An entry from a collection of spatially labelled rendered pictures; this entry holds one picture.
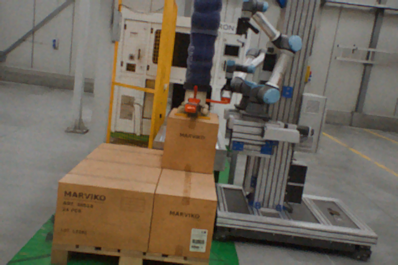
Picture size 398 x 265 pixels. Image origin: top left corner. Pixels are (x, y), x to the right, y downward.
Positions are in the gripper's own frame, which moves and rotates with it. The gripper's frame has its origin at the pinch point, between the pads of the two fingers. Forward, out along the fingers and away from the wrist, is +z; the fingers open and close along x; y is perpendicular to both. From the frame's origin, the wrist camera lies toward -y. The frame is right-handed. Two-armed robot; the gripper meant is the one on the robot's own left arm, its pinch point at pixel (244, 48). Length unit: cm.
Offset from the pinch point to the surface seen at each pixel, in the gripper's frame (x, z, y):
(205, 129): -8, 63, 19
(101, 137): -146, 110, 124
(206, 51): -30.0, 5.1, 25.6
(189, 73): -33, 24, 36
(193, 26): -33, -12, 38
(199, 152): -9, 81, 20
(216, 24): -32.9, -16.1, 20.2
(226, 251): 7, 152, -9
